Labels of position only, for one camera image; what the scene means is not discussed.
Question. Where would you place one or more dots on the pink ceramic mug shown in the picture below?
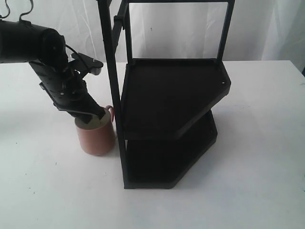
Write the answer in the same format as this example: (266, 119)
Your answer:
(97, 137)

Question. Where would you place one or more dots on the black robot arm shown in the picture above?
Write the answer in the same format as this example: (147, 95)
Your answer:
(44, 49)

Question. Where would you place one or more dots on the black metal shelf rack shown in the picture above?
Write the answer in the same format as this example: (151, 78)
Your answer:
(163, 107)

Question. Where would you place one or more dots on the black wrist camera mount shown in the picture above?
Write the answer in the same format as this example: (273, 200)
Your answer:
(84, 64)

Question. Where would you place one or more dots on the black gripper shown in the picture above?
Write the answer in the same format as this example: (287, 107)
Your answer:
(67, 90)

